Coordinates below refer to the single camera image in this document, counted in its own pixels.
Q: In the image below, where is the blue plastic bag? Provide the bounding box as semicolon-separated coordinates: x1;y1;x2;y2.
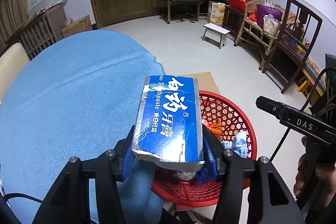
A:
195;166;214;185

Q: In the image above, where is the blue toothpaste box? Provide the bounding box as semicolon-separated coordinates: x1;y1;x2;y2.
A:
131;75;204;172

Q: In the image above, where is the right hand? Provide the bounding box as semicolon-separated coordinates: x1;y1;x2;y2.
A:
293;135;336;200

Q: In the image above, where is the orange wrapper with red ribbon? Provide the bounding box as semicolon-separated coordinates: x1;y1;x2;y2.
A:
202;119;222;139

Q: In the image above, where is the crumpled white blue tissue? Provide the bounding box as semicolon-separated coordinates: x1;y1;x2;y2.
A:
221;131;248;159

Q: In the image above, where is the red mesh waste basket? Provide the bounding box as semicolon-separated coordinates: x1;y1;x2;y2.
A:
152;90;257;210

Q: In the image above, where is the flat cardboard sheet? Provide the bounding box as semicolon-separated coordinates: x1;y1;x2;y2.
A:
181;72;221;95

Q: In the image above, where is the blue bed cover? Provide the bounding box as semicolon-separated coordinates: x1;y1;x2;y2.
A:
1;30;163;223

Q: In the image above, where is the dark wooden chair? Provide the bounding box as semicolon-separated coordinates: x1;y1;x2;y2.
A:
262;0;323;94

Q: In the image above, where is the white step stool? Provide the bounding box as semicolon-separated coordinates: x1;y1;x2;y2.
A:
202;23;230;49

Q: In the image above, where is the purple bag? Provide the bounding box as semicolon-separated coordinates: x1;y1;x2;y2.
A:
256;5;282;28

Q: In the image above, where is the orange fruit carton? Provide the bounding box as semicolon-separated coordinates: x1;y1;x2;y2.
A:
207;1;226;27

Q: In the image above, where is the cardboard box by crib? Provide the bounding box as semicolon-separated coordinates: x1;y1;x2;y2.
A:
62;15;93;38

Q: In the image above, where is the cream leather headboard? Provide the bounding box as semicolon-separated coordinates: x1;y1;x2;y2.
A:
0;43;30;100

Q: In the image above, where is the wooden baby crib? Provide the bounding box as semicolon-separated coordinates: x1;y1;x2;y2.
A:
2;3;67;60

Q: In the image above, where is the brown striped curtain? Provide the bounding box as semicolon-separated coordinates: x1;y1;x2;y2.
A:
1;0;29;51

